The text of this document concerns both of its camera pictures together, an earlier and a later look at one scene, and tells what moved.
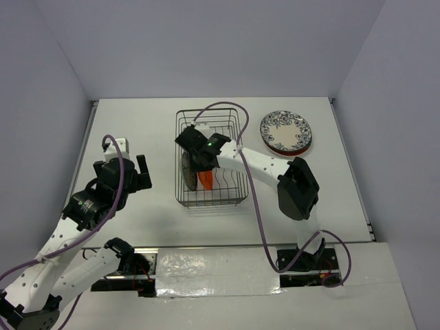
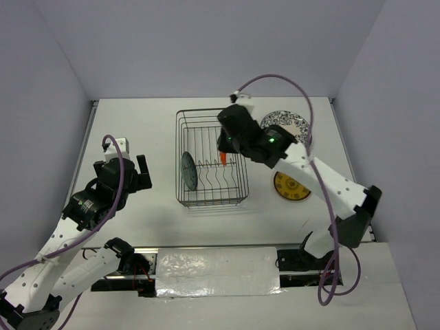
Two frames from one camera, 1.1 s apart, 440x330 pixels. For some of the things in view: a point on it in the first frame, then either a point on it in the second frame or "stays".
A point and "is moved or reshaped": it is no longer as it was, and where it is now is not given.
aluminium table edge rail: x=89 y=126 stays
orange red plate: x=206 y=177 is moved or reshaped
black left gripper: x=140 y=181 stays
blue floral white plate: x=286 y=130 stays
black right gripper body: x=196 y=165 → x=227 y=144
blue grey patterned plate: x=189 y=174 stays
